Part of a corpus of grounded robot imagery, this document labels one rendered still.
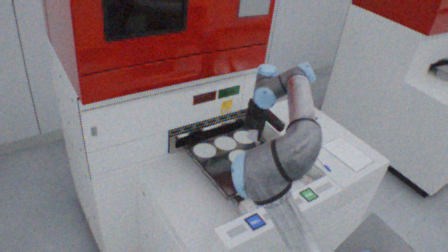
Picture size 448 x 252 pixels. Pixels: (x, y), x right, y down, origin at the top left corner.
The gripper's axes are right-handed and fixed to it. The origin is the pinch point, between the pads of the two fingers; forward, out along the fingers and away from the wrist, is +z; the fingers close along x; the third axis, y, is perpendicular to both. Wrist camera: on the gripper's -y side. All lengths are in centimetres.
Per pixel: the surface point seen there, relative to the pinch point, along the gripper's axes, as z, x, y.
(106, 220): 44, 28, 61
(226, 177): 9.4, 15.0, 9.5
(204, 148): 9.3, 0.5, 23.3
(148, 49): -40, 15, 43
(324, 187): 3.8, 13.2, -29.6
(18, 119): 71, -51, 190
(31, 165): 99, -34, 171
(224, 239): 3.1, 49.7, 2.1
